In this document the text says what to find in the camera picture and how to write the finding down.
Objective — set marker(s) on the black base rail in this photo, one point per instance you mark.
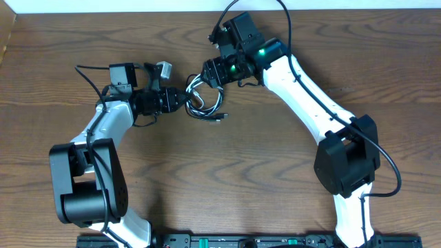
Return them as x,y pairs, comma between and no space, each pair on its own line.
310,240

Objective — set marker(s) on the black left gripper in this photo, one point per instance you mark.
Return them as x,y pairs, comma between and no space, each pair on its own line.
170,104

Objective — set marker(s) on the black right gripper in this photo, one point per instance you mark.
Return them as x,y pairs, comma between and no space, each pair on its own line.
216,74

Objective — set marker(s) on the cardboard panel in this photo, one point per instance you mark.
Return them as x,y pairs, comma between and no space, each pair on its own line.
7,20

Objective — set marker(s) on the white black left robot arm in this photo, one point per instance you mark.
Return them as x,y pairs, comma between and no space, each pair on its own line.
87,179

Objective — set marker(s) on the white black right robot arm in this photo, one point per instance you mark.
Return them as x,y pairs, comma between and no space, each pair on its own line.
345,163

